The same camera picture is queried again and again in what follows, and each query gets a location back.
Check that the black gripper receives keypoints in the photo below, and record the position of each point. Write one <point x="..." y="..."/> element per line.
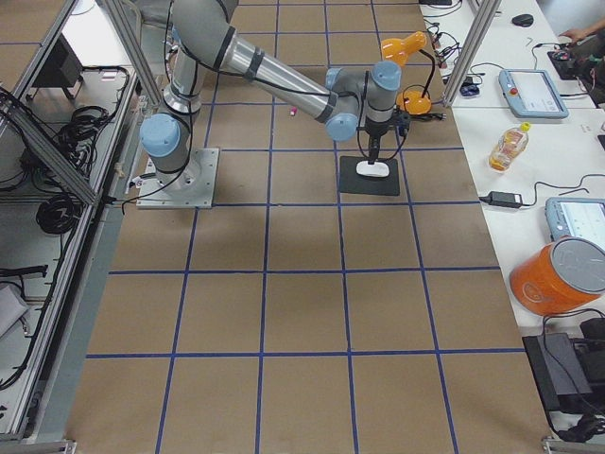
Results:
<point x="375" y="130"/>

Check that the white computer mouse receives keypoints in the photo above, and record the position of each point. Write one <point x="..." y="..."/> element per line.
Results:
<point x="372" y="169"/>

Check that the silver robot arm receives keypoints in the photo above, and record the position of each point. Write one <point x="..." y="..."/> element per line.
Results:
<point x="347" y="103"/>

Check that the black mousepad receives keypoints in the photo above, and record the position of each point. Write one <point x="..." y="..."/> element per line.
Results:
<point x="349" y="181"/>

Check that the black computer mouse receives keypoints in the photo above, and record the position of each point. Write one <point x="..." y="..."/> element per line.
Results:
<point x="522" y="20"/>

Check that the orange desk lamp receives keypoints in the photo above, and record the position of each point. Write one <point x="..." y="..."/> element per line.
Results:
<point x="398" y="50"/>

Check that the yellow drink bottle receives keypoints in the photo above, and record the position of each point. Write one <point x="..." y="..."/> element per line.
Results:
<point x="509" y="146"/>

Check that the black power adapter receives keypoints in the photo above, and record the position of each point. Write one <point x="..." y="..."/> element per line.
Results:
<point x="504" y="199"/>

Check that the blue teach pendant far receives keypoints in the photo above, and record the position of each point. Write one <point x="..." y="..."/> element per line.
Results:
<point x="531" y="94"/>

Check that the blue teach pendant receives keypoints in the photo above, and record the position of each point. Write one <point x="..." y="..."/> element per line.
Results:
<point x="531" y="94"/>
<point x="576" y="217"/>

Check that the blue teach pendant near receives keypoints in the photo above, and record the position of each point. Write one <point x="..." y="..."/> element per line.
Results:
<point x="576" y="217"/>

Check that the orange bucket grey lid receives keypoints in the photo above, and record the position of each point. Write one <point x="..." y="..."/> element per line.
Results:
<point x="563" y="275"/>

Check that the black box device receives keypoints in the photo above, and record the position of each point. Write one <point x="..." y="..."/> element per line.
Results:
<point x="568" y="372"/>

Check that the aluminium frame post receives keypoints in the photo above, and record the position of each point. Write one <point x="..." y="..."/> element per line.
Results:
<point x="464" y="29"/>

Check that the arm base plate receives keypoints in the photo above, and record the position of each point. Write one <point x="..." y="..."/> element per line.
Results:
<point x="194" y="189"/>

